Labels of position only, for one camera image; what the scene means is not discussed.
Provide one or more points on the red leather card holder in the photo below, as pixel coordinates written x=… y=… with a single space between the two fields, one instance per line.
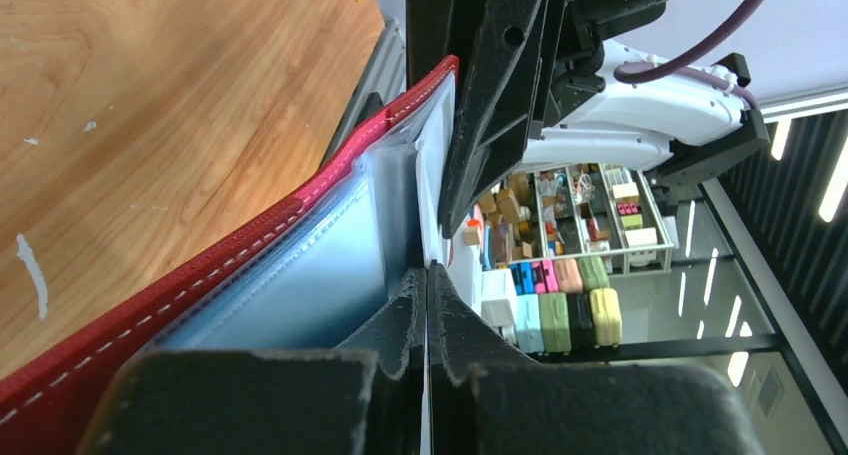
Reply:
x=47 y=404

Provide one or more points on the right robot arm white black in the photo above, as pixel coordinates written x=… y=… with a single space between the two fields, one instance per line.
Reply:
x=679 y=122

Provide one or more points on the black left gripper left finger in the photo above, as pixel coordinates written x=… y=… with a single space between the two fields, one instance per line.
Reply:
x=363 y=396

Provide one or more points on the aluminium frame rail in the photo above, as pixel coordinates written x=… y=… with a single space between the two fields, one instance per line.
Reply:
x=383 y=78

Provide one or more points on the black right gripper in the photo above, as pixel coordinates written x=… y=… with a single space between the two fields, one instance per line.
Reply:
x=524 y=65

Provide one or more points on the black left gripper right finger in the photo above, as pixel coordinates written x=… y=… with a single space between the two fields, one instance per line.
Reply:
x=486 y=397

